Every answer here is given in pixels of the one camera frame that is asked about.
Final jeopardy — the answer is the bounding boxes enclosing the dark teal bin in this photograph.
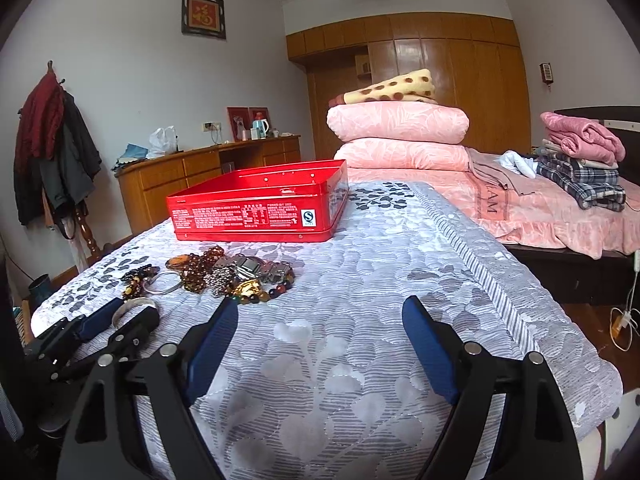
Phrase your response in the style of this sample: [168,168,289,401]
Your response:
[27,274,51,307]

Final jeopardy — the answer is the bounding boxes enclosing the wide silver bangle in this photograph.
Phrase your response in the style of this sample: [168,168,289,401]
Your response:
[112,297,157,328]

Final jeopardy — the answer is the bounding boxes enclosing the dark wooden headboard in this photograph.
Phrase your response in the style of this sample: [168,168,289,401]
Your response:
[554,105,640,161]

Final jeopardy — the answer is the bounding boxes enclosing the blue cloth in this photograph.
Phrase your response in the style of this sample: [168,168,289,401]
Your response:
[111,143,149,171]

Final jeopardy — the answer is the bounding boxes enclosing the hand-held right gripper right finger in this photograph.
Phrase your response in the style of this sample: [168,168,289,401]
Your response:
[401,295,585,480]

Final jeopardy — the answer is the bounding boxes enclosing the white plastic bag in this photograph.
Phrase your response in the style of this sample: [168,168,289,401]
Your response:
[148,126,179,157]

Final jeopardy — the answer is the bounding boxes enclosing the taupe blanket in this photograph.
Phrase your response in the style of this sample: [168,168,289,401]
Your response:
[467,149,521,222]

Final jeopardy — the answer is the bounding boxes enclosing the gold charm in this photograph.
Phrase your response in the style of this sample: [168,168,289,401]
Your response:
[232,280,271,303]

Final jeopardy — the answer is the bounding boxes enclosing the yellow spotted blanket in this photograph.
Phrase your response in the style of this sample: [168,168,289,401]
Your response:
[328,68,437,107]

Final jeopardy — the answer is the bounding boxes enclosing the silver chain brooch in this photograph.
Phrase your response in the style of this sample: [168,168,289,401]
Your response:
[205,265,238,298]

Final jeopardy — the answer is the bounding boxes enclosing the framed wall picture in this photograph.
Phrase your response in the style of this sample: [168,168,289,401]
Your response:
[181,0,227,41]

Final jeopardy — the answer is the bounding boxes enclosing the red tin box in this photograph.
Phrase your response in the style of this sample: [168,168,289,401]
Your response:
[166,159,351,243]

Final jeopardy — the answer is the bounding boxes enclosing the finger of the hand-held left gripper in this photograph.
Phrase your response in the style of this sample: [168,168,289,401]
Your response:
[27,297,126,361]
[47,305,162,382]

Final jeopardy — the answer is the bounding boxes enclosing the white cloth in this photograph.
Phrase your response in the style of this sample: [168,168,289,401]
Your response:
[495,150,538,178]

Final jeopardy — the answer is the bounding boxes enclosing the grey leaf-pattern bed cover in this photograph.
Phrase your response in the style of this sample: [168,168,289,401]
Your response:
[30,180,623,480]

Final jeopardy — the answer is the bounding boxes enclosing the dark bead bracelet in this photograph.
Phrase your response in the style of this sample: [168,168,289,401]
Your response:
[121,262,161,301]

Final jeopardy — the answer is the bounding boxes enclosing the pink bedspread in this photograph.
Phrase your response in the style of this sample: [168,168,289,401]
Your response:
[347,150,640,261]

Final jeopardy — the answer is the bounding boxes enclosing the multicolour bead bracelet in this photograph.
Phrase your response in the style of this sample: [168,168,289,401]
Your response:
[235,270,297,307]

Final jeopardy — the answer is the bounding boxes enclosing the folded pink blanket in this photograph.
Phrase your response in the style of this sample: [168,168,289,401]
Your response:
[540,111,627,165]

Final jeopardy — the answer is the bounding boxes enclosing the thin silver bangle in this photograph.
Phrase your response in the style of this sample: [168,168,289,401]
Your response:
[142,271,183,296]

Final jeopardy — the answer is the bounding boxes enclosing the folded plaid clothes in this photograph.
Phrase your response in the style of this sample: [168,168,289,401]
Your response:
[536,152,626,211]

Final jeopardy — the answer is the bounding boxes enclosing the folded pink quilt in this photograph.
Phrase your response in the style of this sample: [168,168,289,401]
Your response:
[334,139,473,171]
[326,101,471,143]

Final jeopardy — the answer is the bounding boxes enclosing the white charger cable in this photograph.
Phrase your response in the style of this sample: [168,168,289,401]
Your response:
[609,252,640,351]

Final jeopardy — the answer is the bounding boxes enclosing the wooden wardrobe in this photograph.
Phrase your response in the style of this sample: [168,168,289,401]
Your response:
[286,12,532,161]

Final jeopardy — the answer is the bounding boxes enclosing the amber bead bracelet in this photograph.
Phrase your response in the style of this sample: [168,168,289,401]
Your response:
[182,245,226,293]

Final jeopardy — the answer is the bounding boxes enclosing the dark hanging jackets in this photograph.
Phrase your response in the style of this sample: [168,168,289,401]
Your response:
[14,90,103,226]

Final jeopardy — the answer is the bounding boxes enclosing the wooden desk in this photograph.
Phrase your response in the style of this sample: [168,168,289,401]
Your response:
[115,135,302,236]

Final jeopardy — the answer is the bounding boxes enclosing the wooden coat rack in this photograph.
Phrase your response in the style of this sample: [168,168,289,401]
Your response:
[46,60,103,263]

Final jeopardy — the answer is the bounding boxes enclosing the folded beige clothes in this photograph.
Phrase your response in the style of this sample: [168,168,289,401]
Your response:
[542,140,620,171]

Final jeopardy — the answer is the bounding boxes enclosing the dark bed frame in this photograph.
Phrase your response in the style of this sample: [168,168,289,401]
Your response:
[505,245,636,306]

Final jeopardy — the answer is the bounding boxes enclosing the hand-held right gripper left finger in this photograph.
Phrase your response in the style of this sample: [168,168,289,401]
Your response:
[56,296,240,480]

